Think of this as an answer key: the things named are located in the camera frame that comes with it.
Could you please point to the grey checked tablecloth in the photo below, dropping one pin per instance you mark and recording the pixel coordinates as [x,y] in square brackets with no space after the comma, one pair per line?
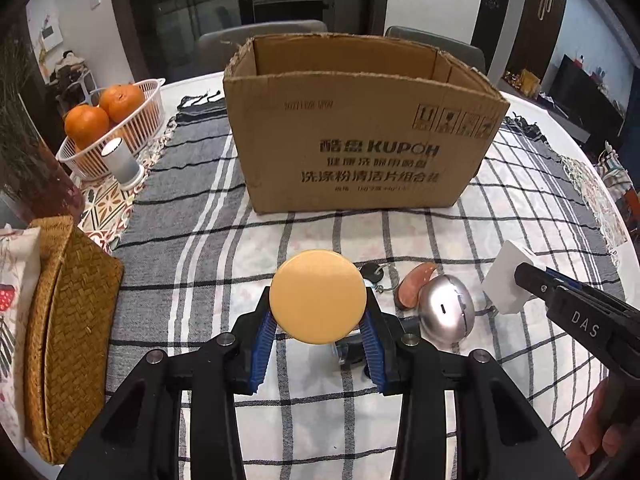
[200,240]

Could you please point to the woven straw box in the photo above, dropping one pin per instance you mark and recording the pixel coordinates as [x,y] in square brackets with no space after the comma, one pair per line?
[70,340]

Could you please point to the floral printed cloth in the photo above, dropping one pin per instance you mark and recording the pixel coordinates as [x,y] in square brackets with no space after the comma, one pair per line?
[17,320]

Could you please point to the colourful patterned table mat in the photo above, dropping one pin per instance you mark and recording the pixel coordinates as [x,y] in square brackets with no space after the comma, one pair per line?
[107,210]

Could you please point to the brown cardboard box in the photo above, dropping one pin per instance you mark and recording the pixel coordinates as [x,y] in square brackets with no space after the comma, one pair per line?
[360,150]

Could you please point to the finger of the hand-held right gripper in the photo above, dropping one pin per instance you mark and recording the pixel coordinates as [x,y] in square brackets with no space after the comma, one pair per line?
[585,286]
[532,282]

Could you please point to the orange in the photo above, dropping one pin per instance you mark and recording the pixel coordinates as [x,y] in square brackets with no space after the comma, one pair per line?
[86,126]
[122,102]

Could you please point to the white square box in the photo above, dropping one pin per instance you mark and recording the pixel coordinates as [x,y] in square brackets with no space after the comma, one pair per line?
[502,280]

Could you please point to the white shelf with clutter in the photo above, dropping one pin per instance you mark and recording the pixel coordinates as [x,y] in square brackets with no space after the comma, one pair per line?
[72,77]

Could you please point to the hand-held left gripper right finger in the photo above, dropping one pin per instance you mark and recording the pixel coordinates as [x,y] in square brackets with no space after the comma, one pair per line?
[373,355]

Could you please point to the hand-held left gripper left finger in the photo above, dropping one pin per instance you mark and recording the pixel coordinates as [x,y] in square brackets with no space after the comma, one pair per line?
[262,332]

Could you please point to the round yellow lid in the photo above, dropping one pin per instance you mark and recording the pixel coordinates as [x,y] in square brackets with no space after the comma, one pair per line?
[318,296]

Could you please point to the dark glass door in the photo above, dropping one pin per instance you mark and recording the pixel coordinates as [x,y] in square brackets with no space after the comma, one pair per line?
[240,0]

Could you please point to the person's right hand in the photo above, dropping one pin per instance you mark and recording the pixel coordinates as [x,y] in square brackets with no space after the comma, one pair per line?
[592,435]

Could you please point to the white lace cloth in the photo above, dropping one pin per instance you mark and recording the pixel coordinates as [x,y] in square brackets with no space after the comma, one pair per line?
[595,200]

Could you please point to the black key fob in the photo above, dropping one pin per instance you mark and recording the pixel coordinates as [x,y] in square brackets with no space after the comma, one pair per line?
[372,273]

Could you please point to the silver egg-shaped object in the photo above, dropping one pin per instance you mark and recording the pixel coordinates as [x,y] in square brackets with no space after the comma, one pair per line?
[445,310]

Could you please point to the white wall panel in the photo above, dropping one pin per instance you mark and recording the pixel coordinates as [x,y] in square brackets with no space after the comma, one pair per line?
[51,30]

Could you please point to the white plastic fruit basket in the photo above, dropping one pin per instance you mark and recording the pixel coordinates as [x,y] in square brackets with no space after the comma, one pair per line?
[135,120]

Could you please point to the black television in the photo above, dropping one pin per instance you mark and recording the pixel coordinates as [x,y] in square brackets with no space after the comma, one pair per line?
[587,95]

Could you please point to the grey dining chair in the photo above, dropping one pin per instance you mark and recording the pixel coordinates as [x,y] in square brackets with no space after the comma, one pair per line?
[260,45]
[440,45]

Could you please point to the dark dried plant arrangement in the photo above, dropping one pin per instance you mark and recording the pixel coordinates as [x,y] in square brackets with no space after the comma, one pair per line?
[30,150]

